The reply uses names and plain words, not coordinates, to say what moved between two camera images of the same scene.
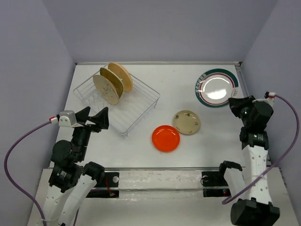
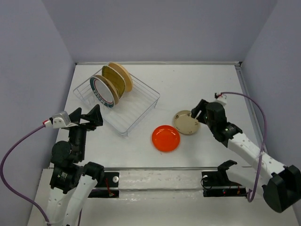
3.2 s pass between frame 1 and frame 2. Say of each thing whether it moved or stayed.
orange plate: stayed
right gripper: moved
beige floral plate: stayed
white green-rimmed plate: moved
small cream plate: stayed
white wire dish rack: stayed
